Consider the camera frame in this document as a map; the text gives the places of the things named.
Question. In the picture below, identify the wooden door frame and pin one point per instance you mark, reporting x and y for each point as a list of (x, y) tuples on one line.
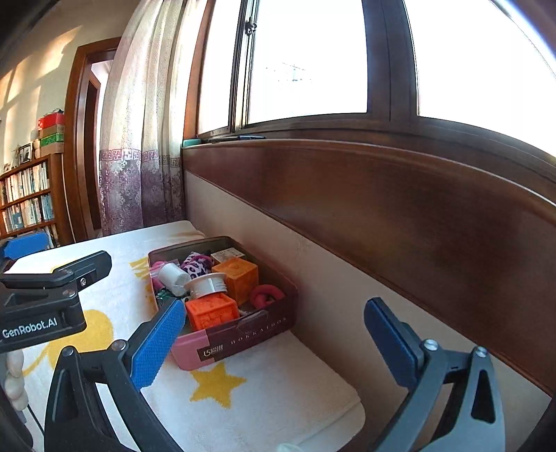
[(80, 130)]

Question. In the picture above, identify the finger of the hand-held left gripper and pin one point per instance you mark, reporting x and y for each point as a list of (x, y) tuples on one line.
[(28, 245), (87, 267)]

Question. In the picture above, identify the maroon tin box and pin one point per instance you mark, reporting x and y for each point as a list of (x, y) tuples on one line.
[(260, 326)]

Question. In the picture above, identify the cardboard box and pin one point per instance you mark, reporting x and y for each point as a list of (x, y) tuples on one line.
[(50, 151), (52, 131)]

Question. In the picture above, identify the small green toy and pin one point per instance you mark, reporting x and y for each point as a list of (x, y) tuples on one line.
[(164, 295)]

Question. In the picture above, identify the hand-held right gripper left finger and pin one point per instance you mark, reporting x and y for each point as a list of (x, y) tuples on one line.
[(156, 343)]

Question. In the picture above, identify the small photo frame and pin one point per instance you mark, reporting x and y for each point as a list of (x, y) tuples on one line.
[(24, 153)]

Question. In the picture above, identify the orange soft cube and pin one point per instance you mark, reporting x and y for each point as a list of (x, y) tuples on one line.
[(236, 276)]

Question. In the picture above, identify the pink plastic toy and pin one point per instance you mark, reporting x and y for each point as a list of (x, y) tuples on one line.
[(156, 264)]

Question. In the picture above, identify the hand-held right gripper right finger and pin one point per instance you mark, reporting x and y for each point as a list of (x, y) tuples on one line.
[(388, 339)]

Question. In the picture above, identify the metal window latch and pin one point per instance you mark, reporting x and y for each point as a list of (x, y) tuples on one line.
[(250, 26)]

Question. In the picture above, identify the wooden bookshelf with books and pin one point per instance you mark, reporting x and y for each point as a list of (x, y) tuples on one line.
[(26, 191)]

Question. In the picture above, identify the wooden framed window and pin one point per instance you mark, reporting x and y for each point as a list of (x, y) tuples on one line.
[(304, 56)]

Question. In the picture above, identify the white thread spool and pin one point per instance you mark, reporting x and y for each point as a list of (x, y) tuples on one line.
[(171, 278)]

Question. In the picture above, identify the white towel with yellow stars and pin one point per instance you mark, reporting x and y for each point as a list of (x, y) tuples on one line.
[(260, 391)]

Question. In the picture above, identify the white patterned curtain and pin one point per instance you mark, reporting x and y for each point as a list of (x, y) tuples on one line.
[(143, 130)]

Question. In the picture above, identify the small labelled packet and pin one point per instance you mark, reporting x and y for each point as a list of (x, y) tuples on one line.
[(228, 254)]

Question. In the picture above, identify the teal object on windowsill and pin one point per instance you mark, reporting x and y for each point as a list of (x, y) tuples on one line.
[(192, 143)]

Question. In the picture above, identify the wooden bed headboard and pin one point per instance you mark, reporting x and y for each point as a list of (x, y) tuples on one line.
[(369, 195)]

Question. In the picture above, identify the orange embossed block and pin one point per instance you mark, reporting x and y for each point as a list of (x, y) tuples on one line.
[(210, 313)]

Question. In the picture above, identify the person's left hand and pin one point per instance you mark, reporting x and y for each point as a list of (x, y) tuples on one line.
[(15, 382)]

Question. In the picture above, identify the pink leopard print scrunchie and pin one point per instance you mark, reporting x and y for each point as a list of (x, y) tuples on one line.
[(195, 265)]

